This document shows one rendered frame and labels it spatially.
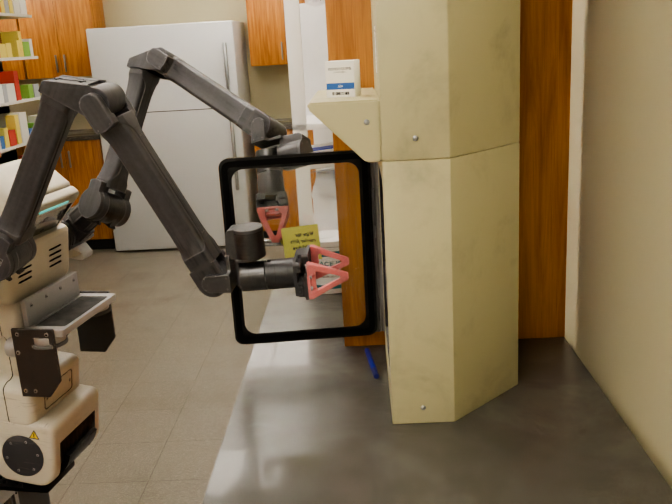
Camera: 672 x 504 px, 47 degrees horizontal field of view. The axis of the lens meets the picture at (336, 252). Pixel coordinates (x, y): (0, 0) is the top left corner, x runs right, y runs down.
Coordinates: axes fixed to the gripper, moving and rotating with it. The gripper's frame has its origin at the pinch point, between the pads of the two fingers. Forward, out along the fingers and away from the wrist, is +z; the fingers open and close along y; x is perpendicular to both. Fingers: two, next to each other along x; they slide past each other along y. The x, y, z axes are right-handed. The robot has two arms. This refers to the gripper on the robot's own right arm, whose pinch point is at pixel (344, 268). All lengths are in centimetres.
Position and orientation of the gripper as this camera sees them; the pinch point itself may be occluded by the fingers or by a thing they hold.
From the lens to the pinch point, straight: 144.9
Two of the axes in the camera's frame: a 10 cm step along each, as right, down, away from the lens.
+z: 10.0, -0.8, -0.5
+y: 0.3, -2.7, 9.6
